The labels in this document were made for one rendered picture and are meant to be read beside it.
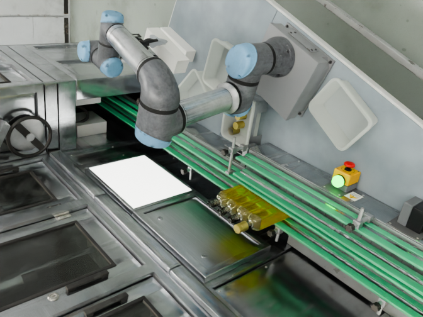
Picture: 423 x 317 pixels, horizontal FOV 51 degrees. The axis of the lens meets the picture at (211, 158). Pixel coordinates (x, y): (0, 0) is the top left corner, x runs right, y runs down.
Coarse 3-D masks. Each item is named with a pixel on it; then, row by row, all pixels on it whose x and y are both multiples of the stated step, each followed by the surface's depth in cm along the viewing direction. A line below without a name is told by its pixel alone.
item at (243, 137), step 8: (224, 120) 200; (232, 120) 203; (240, 120) 201; (248, 120) 198; (224, 128) 202; (240, 128) 202; (248, 128) 189; (224, 136) 201; (232, 136) 201; (240, 136) 201; (248, 136) 190
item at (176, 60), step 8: (152, 32) 182; (160, 32) 184; (168, 40) 182; (152, 48) 183; (160, 48) 179; (168, 48) 177; (176, 48) 179; (160, 56) 180; (168, 56) 176; (176, 56) 175; (184, 56) 177; (168, 64) 177; (176, 64) 173; (184, 64) 176; (176, 72) 177; (184, 72) 180
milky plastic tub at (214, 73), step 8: (216, 40) 195; (216, 48) 200; (224, 48) 202; (208, 56) 201; (216, 56) 203; (224, 56) 203; (208, 64) 204; (216, 64) 206; (224, 64) 204; (208, 72) 207; (216, 72) 209; (224, 72) 206; (208, 80) 208; (216, 80) 209; (224, 80) 207
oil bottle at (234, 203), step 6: (252, 192) 178; (234, 198) 172; (240, 198) 172; (246, 198) 173; (252, 198) 174; (258, 198) 175; (228, 204) 169; (234, 204) 168; (240, 204) 169; (234, 210) 168
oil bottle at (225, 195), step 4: (232, 188) 178; (236, 188) 179; (240, 188) 179; (244, 188) 180; (220, 192) 174; (224, 192) 174; (228, 192) 175; (232, 192) 175; (236, 192) 175; (240, 192) 176; (244, 192) 177; (220, 196) 173; (224, 196) 172; (228, 196) 172; (232, 196) 173; (224, 200) 172; (224, 204) 172
